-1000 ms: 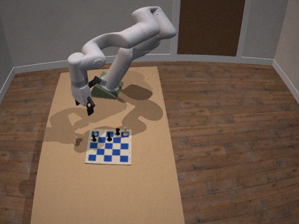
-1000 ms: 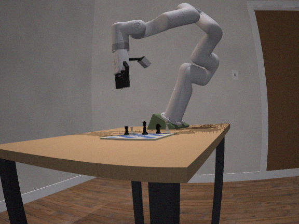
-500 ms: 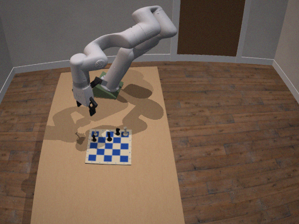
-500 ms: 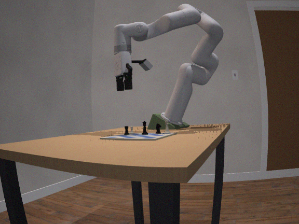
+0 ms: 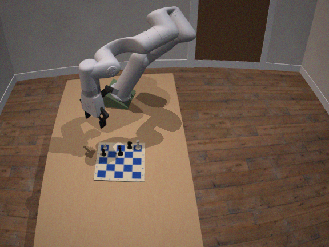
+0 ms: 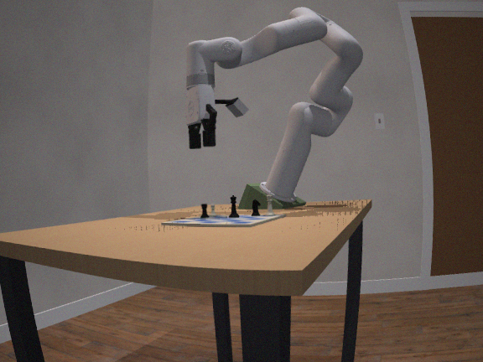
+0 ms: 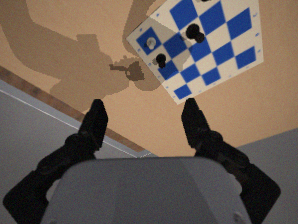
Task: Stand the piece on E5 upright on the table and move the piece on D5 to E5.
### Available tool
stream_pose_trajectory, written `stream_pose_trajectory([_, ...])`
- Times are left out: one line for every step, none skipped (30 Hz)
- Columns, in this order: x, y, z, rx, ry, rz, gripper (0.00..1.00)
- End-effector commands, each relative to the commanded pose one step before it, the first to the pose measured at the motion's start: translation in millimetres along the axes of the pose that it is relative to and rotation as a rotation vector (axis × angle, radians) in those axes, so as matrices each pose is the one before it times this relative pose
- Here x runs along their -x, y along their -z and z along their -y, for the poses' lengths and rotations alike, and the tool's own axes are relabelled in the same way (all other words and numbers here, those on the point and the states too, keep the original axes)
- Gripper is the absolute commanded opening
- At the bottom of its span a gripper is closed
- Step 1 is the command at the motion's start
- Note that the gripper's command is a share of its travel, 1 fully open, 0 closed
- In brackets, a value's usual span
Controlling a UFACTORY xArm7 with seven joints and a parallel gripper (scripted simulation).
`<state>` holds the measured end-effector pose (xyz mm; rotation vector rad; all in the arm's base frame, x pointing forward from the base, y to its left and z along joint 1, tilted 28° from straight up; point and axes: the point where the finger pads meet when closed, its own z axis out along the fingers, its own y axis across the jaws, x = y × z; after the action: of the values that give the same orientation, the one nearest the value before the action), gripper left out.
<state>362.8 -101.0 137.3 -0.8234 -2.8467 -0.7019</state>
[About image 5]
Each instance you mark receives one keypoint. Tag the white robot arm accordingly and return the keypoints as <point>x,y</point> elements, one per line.
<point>165,32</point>

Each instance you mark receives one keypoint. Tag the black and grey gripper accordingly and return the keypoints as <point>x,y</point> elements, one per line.
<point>94,106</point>

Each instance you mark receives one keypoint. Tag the blue and white chessboard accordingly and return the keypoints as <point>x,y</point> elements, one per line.
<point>130,167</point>

